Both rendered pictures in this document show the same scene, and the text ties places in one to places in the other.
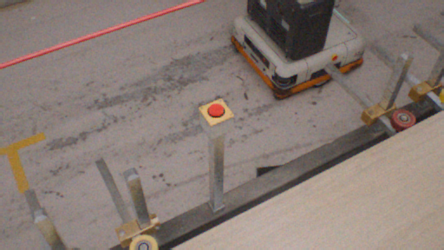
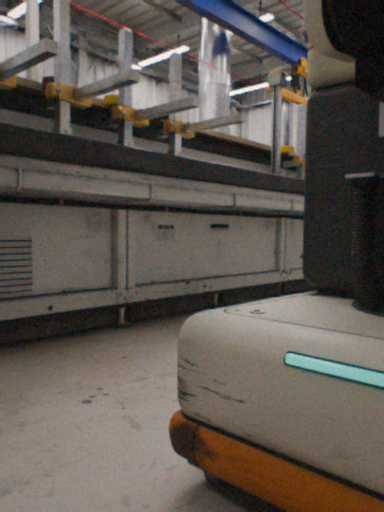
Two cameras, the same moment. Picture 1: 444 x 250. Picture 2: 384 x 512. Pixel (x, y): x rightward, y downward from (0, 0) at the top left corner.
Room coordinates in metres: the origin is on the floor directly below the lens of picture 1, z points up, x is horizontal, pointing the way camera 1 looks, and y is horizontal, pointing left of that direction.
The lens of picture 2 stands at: (2.90, -1.09, 0.40)
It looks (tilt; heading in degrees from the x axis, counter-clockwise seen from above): 3 degrees down; 162
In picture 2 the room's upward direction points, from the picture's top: 1 degrees clockwise
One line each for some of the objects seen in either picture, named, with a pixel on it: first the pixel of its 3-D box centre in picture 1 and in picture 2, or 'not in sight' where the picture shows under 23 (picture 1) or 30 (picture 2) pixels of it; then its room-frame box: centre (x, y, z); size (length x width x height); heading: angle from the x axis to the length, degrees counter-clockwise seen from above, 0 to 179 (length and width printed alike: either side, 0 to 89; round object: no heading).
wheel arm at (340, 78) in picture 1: (361, 100); (197, 127); (1.22, -0.55, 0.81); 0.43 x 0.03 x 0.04; 30
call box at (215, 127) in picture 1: (216, 120); (277, 80); (0.80, 0.02, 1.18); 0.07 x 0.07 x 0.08; 30
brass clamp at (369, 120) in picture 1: (379, 112); (179, 129); (1.16, -0.60, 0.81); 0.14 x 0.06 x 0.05; 120
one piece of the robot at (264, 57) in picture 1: (257, 50); not in sight; (2.15, -0.21, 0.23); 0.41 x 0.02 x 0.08; 29
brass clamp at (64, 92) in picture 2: not in sight; (68, 95); (1.41, -1.04, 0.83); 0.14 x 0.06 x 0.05; 120
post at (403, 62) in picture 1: (387, 101); (175, 114); (1.17, -0.62, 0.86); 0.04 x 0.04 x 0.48; 30
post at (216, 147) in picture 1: (217, 172); (276, 131); (0.80, 0.02, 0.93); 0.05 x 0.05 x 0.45; 30
